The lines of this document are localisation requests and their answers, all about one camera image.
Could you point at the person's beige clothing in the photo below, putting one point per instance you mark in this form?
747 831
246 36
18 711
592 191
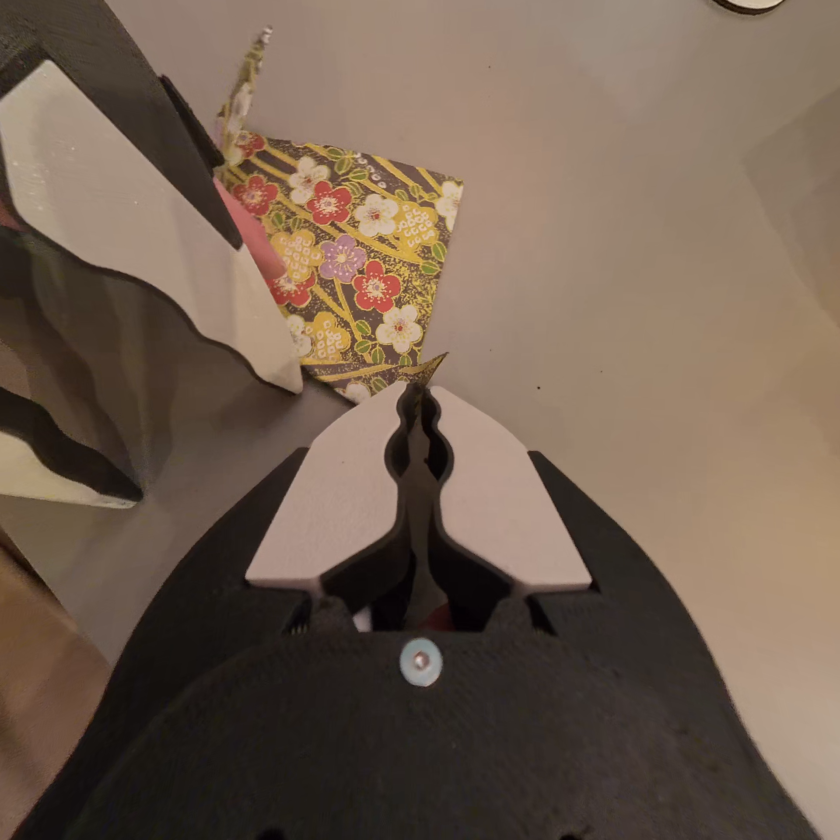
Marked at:
39 689

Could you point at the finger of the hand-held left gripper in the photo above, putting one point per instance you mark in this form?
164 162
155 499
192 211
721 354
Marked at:
39 469
131 197

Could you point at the floral patterned origami paper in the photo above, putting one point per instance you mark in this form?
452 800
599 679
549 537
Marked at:
367 229

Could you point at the white round disc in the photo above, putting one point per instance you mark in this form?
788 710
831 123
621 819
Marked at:
748 5

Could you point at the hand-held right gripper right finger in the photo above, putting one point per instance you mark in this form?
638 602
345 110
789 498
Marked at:
505 518

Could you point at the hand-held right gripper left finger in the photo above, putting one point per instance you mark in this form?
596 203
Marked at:
328 512

